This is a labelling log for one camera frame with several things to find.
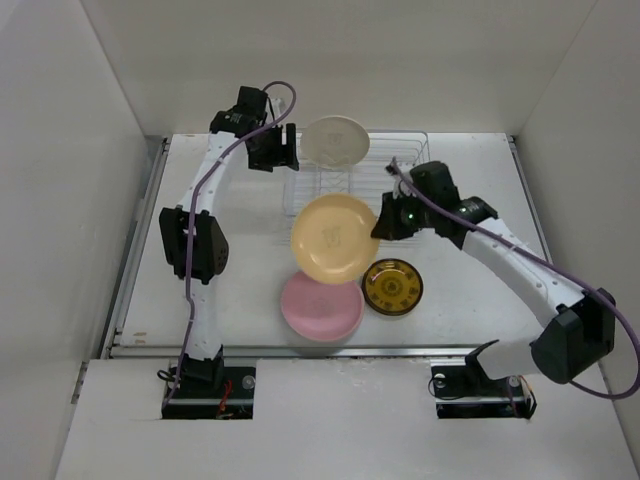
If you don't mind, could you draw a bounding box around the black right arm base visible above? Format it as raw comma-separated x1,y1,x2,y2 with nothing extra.
428,362,538,420

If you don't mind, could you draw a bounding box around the white foam front board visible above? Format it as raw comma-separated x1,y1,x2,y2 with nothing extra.
57,359,637,479

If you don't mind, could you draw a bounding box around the pink plastic plate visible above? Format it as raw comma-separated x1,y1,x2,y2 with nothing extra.
280,271,365,343

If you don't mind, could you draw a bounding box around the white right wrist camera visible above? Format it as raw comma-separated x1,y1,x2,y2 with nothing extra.
393,177,413,199

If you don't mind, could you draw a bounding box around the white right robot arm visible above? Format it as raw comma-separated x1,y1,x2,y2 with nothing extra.
371,161,616,394

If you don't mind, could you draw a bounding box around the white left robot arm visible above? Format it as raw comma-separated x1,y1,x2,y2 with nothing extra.
159,81,299,397

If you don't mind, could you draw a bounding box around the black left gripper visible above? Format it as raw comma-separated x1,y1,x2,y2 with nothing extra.
250,122,297,173

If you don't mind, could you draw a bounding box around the white wire dish rack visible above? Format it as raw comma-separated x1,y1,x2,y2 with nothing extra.
283,129,430,217

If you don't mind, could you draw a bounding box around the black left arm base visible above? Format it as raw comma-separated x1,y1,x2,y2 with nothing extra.
156,365,257,420

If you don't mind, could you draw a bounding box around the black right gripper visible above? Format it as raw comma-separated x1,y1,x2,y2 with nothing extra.
371,188,436,240

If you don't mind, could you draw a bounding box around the cream white plate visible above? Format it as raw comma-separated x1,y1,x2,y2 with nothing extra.
300,116,371,170

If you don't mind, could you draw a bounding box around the yellow plate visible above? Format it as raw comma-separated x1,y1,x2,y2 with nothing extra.
290,192,380,285

